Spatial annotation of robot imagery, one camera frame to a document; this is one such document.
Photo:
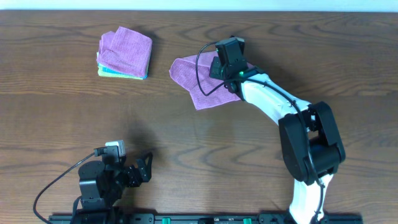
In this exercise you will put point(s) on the purple cloth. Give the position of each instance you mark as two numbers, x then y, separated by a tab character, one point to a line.
183	73
128	42

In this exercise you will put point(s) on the folded light green cloth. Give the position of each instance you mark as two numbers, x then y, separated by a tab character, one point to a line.
123	57

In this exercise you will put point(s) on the folded purple cloth on stack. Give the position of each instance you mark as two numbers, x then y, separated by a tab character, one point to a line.
128	42

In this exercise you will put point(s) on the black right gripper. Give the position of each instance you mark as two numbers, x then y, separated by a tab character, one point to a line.
214	68

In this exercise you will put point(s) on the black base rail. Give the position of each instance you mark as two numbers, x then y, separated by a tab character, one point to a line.
148	218

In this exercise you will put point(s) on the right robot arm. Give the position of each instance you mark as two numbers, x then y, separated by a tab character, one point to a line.
311	145

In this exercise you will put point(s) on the folded blue cloth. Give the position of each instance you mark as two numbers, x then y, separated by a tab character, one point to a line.
107	72

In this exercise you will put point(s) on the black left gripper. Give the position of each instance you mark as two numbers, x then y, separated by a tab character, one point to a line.
146	170

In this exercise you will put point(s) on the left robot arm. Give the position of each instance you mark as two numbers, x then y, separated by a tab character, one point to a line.
102	183

